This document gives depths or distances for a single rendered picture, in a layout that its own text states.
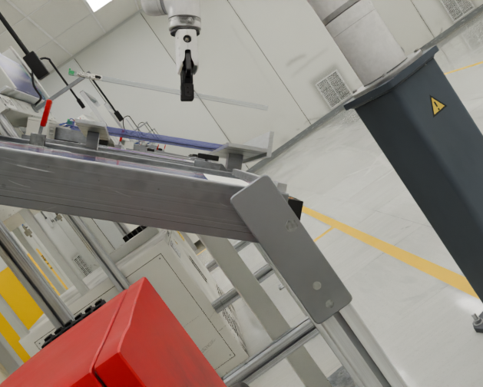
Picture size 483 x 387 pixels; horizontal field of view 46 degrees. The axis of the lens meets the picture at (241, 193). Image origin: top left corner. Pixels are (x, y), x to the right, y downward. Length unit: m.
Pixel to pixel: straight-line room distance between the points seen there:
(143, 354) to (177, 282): 1.90
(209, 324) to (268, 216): 1.60
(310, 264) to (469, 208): 0.84
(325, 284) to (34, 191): 0.33
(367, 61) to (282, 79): 7.55
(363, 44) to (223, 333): 1.25
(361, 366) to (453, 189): 0.80
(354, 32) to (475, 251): 0.60
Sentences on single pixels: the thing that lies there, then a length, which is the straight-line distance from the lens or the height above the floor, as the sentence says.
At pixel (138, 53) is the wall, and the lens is 8.88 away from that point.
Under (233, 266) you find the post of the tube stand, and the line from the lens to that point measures 1.55.
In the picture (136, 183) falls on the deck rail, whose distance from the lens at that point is 0.64.
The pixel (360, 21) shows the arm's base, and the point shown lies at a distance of 1.38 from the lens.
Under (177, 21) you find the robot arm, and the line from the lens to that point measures 1.47.
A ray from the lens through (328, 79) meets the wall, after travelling 9.06.
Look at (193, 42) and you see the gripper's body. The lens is 1.45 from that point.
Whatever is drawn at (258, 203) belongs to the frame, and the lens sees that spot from 0.60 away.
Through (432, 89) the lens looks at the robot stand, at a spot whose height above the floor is 0.62.
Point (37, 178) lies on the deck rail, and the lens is 0.65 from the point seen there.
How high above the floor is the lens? 0.82
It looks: 6 degrees down
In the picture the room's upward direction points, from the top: 35 degrees counter-clockwise
